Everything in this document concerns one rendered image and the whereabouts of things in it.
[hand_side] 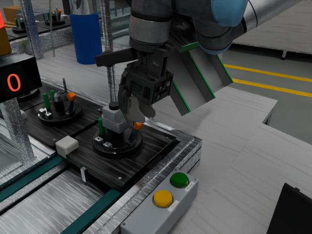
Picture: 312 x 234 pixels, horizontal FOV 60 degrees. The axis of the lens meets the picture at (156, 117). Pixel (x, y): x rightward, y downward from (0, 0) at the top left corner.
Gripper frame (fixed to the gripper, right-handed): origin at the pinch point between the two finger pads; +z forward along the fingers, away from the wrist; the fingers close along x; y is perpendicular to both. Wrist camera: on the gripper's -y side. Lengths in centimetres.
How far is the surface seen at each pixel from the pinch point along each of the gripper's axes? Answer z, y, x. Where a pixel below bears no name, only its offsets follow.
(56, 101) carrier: 11.0, -32.3, 2.5
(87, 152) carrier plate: 14.2, -10.2, -3.8
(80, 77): 30, -70, 43
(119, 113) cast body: 2.4, -6.1, 2.8
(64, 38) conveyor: 30, -123, 74
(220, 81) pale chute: 5, 1, 51
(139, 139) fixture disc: 10.3, -1.2, 6.5
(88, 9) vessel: 0, -83, 60
